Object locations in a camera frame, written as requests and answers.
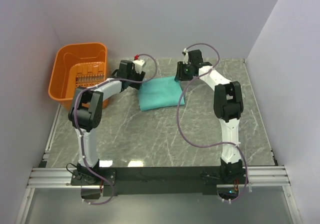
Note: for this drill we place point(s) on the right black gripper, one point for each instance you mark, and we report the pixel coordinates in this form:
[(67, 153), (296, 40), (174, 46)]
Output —
[(180, 75)]

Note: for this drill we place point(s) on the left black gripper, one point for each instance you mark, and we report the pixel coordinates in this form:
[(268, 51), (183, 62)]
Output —
[(140, 77)]

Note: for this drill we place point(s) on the teal t shirt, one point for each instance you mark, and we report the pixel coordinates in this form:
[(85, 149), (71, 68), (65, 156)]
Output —
[(158, 93)]

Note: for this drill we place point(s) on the orange plastic basket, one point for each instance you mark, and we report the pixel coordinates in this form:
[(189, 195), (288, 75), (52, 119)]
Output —
[(77, 65)]

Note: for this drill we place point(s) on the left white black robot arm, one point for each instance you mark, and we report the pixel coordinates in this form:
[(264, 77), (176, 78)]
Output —
[(87, 106)]

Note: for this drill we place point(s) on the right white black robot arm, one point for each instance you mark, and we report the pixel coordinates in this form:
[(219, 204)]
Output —
[(227, 106)]

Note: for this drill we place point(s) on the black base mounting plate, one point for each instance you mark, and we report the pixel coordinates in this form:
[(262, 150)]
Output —
[(156, 180)]

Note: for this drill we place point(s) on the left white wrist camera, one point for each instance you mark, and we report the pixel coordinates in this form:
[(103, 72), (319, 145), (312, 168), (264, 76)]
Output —
[(139, 64)]

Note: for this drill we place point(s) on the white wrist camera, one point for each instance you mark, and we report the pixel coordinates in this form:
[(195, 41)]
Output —
[(139, 64), (186, 56)]

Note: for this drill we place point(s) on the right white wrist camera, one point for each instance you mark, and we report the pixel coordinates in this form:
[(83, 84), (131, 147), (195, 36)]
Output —
[(186, 56)]

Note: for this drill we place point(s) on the aluminium frame rail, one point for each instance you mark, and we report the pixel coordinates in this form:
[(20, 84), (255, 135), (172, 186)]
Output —
[(45, 177)]

